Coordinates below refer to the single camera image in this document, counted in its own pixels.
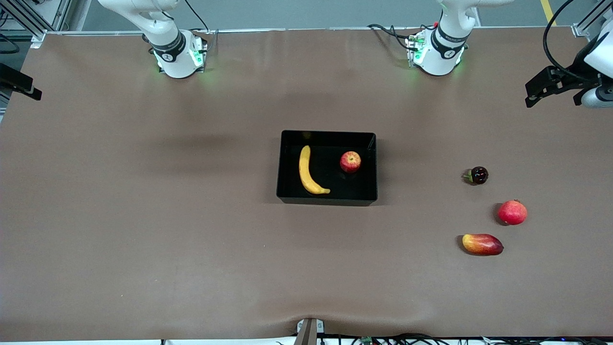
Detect red yellow apple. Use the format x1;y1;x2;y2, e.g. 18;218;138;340
340;151;362;173

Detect aluminium frame profile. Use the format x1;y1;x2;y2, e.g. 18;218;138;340
0;0;72;48
572;0;613;39

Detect metal table edge bracket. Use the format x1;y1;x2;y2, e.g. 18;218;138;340
293;318;325;345

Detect dark purple mangosteen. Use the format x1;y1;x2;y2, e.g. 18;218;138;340
463;166;489;185

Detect black cable beside table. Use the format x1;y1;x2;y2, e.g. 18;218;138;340
0;33;21;55

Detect yellow banana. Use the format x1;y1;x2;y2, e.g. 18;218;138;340
299;145;331;195

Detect brown table mat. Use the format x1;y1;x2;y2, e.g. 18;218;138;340
0;26;613;342

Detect black cable at arm base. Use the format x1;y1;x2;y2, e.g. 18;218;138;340
183;0;211;34
367;23;434;51

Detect red round apple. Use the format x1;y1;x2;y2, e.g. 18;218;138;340
498;199;528;226

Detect red yellow mango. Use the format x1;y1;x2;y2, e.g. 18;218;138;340
462;233;504;256

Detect black rectangular plastic box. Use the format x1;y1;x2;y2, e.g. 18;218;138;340
276;130;378;207

